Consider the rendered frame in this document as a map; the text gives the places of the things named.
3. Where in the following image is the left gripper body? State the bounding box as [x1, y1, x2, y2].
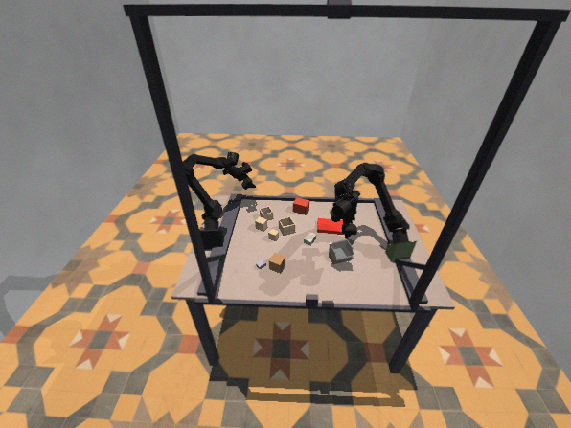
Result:
[233, 167, 253, 190]

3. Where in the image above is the red flat block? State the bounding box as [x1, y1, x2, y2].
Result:
[317, 218, 343, 235]

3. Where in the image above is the orange-red cube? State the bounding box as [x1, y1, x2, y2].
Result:
[293, 197, 309, 214]

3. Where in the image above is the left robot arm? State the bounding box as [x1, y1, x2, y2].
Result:
[183, 151, 252, 230]

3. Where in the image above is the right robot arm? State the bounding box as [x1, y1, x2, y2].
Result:
[331, 163, 410, 244]

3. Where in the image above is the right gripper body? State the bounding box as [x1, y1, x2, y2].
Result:
[342, 209, 357, 235]

